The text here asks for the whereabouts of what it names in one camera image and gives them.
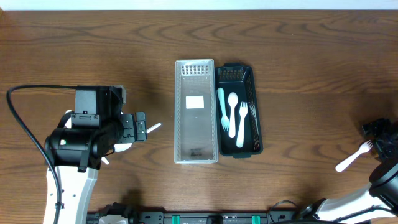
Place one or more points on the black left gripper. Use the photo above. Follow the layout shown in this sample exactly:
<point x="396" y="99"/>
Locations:
<point x="128" y="127"/>

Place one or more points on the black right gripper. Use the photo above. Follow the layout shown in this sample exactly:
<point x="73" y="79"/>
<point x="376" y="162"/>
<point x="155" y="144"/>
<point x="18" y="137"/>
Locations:
<point x="380" y="137"/>

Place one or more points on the white plastic fork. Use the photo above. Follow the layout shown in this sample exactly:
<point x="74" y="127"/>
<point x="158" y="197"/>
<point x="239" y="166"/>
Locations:
<point x="364" y="148"/>
<point x="224" y="118"/>
<point x="243" y="111"/>

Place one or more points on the black plastic perforated basket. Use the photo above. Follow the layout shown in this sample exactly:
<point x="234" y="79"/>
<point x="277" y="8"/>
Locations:
<point x="239" y="78"/>

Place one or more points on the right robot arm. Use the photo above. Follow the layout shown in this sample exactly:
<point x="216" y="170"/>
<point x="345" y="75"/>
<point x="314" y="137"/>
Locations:
<point x="378" y="199"/>

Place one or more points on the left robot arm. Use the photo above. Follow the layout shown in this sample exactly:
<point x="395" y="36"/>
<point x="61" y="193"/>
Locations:
<point x="78" y="144"/>

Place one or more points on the white plastic spoon angled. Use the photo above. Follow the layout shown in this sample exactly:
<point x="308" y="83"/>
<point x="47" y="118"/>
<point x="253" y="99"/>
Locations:
<point x="139" y="136"/>

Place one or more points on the clear plastic perforated basket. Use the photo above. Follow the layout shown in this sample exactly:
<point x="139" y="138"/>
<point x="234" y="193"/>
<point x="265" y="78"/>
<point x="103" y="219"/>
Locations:
<point x="195" y="123"/>

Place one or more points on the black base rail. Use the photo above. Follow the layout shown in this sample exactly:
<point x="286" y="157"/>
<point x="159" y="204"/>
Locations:
<point x="120" y="213"/>

